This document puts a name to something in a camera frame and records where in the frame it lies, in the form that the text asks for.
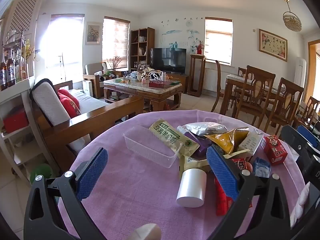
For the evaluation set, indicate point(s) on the green ball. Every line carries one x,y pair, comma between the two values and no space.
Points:
41,171

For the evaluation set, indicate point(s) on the small red carton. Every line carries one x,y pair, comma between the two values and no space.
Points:
275,150

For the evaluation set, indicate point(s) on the white cup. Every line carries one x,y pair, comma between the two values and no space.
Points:
146,232

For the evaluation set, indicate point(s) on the curved back wooden chair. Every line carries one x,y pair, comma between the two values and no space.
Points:
219,72

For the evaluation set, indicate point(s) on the wooden television cabinet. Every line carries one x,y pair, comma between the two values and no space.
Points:
183,80

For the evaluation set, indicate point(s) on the white carton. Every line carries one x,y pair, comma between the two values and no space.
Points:
251,142

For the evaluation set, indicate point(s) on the blue tissue packet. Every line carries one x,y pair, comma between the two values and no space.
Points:
261,167

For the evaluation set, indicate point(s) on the yellow artificial flowers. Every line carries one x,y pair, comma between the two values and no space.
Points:
28,50

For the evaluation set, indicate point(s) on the orange ball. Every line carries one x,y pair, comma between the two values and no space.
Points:
248,167

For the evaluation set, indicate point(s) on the red tray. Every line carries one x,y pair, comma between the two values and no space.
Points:
156,84

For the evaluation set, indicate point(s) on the purple packet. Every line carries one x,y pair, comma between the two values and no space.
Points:
197,142

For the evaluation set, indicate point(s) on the large bright window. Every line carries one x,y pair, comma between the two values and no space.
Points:
65,42

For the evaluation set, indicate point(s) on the silver foil bag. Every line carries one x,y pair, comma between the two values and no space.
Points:
205,128

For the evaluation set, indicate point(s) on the wooden dining table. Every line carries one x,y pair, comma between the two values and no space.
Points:
233,78

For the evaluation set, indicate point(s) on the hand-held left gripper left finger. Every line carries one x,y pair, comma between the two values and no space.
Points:
91,172

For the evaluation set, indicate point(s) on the green tray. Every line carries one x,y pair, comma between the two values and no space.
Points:
175,81

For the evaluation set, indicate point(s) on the yellow foil bag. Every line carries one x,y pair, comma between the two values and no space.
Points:
227,141

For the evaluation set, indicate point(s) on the white shelf unit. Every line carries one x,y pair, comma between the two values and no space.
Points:
12,91

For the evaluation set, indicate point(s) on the white radiator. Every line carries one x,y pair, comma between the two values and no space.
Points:
210,80

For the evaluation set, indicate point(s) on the wooden coffee table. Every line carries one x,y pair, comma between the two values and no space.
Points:
140,90

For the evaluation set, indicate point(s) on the person's right hand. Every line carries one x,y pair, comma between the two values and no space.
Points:
301,202

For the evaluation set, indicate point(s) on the clear plastic tray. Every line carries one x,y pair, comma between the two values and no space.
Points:
147,145

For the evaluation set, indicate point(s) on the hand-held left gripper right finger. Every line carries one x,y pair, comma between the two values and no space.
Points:
221,170

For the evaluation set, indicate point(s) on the red cushion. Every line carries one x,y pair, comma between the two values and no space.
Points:
68,93
71,108

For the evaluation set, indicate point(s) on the white sofa, red cushions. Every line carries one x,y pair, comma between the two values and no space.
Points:
90,105

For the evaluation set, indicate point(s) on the round table, purple cloth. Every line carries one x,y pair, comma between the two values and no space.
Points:
130,185

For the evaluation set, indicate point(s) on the red storage box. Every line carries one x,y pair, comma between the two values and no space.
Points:
15,121

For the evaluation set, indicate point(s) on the metal bottle rack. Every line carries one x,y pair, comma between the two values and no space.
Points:
20,42

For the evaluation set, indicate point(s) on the white standing air conditioner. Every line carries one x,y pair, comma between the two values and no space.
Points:
300,70

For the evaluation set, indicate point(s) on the framed flower painting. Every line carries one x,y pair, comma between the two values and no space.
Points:
272,45

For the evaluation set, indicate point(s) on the wooden dining chair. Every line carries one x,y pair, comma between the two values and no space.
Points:
312,102
291,83
242,71
260,71

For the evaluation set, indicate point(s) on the small hanging crystal lamp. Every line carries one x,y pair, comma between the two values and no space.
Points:
292,21

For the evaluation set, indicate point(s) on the white lattice panel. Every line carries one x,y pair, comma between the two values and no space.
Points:
23,15

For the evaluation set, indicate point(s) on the tall wooden stand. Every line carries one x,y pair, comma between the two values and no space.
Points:
197,58

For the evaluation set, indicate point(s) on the window with roller blind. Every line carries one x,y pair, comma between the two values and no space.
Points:
116,42
218,42

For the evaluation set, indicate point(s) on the black television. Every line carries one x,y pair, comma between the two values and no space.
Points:
168,60

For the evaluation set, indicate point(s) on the white paper bag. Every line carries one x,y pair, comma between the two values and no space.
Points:
87,88

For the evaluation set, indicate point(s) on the framed sunflower picture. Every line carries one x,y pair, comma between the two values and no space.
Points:
93,33

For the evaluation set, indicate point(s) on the red potted plant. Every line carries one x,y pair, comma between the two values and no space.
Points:
199,50

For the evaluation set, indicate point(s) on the white thermos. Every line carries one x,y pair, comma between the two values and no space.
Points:
163,76

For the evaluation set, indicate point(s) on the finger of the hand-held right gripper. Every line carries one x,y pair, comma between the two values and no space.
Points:
308,136
291,136

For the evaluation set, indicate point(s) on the wooden armchair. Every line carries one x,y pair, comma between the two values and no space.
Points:
93,68

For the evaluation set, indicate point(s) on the beige green label pouch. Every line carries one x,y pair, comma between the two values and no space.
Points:
170,135

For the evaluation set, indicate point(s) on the dark glass bottle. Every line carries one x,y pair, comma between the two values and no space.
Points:
10,72
3,75

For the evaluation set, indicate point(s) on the dry branches vase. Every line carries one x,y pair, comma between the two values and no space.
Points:
114,63

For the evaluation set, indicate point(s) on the white cylindrical bottle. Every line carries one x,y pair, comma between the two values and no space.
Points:
191,187

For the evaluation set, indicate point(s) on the wooden bookshelf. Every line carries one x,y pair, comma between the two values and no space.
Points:
150,40

